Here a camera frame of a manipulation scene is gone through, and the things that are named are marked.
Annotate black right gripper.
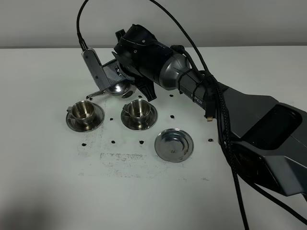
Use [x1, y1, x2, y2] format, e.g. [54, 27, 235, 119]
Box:
[103, 24, 174, 101]

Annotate stainless steel teapot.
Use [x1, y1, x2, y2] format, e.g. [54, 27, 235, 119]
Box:
[86, 81, 137, 100]

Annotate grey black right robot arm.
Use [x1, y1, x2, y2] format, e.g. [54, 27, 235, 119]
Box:
[113, 24, 307, 196]

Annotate steel teapot saucer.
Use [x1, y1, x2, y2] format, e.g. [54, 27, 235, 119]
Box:
[154, 128, 194, 163]

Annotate steel right teacup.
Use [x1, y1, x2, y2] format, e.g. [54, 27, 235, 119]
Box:
[123, 99, 151, 124]

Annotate steel teacup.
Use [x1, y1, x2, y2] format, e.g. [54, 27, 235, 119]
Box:
[67, 101, 96, 125]
[123, 99, 151, 124]

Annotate steel saucer under right cup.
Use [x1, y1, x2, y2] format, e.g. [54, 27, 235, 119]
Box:
[120, 104, 158, 130]

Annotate steel saucer under cup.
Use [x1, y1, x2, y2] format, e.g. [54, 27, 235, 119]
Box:
[120, 104, 158, 130]
[66, 101, 105, 132]

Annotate steel saucer under left cup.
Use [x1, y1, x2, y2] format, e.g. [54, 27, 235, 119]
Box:
[66, 101, 105, 132]

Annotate steel left teacup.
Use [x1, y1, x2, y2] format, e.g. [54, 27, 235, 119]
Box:
[67, 101, 96, 125]

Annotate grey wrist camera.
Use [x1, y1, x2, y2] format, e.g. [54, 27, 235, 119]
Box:
[82, 48, 111, 91]

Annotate black braided camera cable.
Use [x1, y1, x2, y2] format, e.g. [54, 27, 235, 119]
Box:
[76, 0, 209, 75]

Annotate black cable with gold plug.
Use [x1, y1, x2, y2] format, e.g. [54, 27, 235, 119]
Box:
[171, 45, 307, 230]

